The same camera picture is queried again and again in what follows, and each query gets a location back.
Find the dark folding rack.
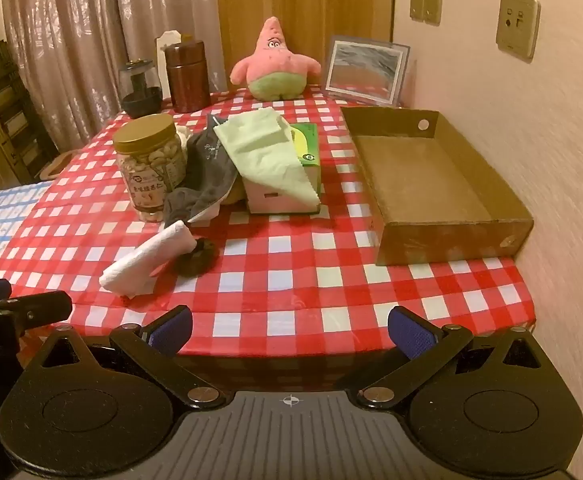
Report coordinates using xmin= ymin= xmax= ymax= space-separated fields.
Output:
xmin=0 ymin=17 xmax=59 ymax=183

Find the light green cloth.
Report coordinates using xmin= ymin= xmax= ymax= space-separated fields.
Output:
xmin=214 ymin=108 xmax=321 ymax=208

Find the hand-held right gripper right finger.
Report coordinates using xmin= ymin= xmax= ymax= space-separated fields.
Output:
xmin=359 ymin=305 xmax=548 ymax=408

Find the nut jar with gold lid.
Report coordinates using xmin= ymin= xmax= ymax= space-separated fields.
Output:
xmin=112 ymin=113 xmax=188 ymax=223

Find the clear picture frame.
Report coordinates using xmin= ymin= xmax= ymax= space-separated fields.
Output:
xmin=324 ymin=35 xmax=412 ymax=107

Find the grey cloth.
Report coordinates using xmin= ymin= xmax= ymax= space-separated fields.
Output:
xmin=162 ymin=115 xmax=244 ymax=228

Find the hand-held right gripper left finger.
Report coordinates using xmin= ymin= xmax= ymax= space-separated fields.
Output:
xmin=36 ymin=305 xmax=227 ymax=408

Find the gold wall socket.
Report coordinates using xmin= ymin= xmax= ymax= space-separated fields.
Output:
xmin=495 ymin=0 xmax=541 ymax=59

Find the white cloth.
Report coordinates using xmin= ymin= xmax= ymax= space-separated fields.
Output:
xmin=100 ymin=222 xmax=198 ymax=297

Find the dark brown scrunchie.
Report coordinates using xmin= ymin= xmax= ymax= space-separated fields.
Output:
xmin=174 ymin=237 xmax=218 ymax=277

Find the wooden door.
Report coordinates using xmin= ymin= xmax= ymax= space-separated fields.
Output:
xmin=214 ymin=0 xmax=397 ymax=96

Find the tan basket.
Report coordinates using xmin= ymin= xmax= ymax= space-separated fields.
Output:
xmin=38 ymin=147 xmax=79 ymax=181

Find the brown wooden canister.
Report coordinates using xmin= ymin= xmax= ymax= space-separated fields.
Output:
xmin=164 ymin=41 xmax=212 ymax=114

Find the green tissue box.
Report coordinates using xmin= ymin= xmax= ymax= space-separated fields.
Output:
xmin=241 ymin=122 xmax=322 ymax=216

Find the brown cardboard box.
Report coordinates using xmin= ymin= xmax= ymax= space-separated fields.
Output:
xmin=340 ymin=106 xmax=535 ymax=267

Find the glass jar with dark contents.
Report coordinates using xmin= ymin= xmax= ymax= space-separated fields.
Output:
xmin=120 ymin=59 xmax=163 ymax=117

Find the pink starfish plush toy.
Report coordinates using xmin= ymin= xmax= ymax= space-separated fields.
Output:
xmin=230 ymin=16 xmax=322 ymax=101

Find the red checked tablecloth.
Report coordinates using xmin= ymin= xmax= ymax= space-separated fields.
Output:
xmin=0 ymin=87 xmax=538 ymax=361

